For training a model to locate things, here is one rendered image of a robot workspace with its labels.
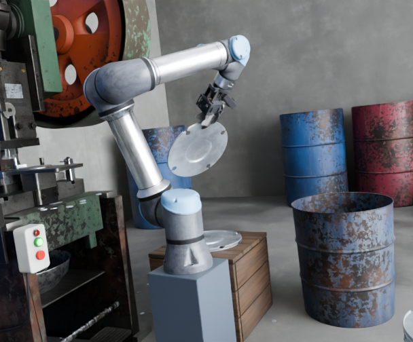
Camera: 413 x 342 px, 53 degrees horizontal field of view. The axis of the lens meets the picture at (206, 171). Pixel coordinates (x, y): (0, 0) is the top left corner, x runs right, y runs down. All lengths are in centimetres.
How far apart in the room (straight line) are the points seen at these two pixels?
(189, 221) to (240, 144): 354
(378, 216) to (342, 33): 297
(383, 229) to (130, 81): 114
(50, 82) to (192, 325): 106
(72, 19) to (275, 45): 295
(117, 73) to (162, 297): 65
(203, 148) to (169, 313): 76
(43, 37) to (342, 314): 160
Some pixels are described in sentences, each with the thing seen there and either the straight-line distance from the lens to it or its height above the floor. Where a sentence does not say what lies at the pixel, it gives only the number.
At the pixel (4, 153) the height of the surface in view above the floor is 85.
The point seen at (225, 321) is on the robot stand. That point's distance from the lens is 136.
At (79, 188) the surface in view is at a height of 67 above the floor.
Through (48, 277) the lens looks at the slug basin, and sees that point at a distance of 168.
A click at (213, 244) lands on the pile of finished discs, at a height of 36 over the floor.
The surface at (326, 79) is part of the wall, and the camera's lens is 448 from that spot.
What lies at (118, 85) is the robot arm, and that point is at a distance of 118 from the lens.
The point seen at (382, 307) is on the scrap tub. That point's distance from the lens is 190.
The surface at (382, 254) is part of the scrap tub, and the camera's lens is 182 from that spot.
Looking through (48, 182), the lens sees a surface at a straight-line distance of 163.
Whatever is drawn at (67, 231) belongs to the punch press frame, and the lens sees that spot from 161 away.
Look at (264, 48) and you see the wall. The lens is 465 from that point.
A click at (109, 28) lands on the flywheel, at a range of 188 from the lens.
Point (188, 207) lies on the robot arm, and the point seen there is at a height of 64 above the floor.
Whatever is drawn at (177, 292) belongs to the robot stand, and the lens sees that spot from 125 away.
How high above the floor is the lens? 88
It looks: 7 degrees down
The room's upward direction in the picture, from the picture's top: 6 degrees counter-clockwise
